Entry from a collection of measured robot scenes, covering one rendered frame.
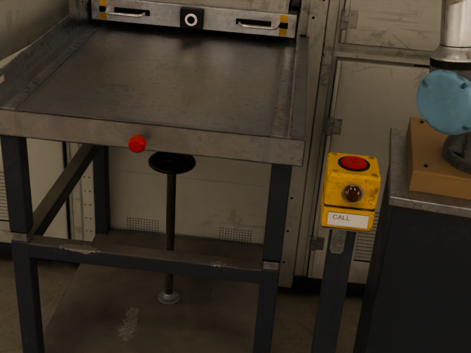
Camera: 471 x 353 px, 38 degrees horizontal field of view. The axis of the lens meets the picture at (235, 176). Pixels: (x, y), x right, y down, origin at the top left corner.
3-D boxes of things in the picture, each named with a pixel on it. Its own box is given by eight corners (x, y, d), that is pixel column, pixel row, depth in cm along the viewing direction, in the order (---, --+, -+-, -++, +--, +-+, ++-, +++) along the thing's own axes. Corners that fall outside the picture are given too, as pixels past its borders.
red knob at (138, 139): (144, 155, 126) (144, 139, 125) (127, 153, 126) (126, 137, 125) (149, 145, 130) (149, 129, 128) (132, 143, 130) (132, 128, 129)
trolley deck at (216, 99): (303, 167, 129) (306, 138, 126) (-16, 133, 133) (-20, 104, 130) (307, 57, 188) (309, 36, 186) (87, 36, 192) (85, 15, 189)
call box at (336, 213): (371, 234, 107) (382, 178, 102) (320, 229, 108) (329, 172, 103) (367, 209, 114) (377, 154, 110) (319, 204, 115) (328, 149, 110)
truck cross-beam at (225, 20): (294, 38, 178) (297, 15, 175) (91, 19, 181) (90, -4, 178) (295, 33, 182) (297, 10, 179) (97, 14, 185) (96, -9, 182)
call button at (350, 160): (366, 176, 105) (368, 167, 104) (340, 174, 105) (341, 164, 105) (364, 165, 109) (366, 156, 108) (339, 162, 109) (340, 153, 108)
